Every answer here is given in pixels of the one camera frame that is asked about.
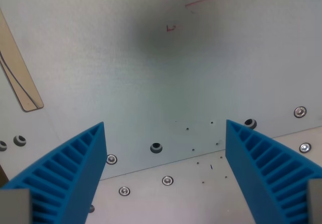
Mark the tan elongated slot strip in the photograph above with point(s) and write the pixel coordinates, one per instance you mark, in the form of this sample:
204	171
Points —
23	83

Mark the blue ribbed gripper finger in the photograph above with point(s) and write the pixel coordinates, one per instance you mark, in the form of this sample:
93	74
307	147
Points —
83	173
241	163

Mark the silver socket head screw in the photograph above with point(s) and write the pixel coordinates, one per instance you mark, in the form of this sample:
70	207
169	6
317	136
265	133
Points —
305	147
167	180
124	191
111	159
300	111

